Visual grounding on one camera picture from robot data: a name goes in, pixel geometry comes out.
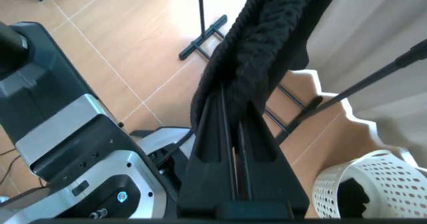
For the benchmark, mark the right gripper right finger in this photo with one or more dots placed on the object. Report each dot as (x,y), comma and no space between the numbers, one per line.
(280,190)

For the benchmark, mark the white laundry basket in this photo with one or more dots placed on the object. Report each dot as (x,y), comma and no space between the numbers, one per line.
(393,184)

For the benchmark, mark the black knitted garment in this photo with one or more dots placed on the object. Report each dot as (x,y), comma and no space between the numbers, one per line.
(263,44)

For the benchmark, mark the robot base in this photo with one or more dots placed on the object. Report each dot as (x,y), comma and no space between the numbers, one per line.
(66,134)

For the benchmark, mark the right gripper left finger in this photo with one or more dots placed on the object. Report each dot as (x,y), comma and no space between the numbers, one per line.
(200,190)

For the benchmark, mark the black clothes rack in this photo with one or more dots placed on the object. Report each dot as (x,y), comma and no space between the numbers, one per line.
(200,45)

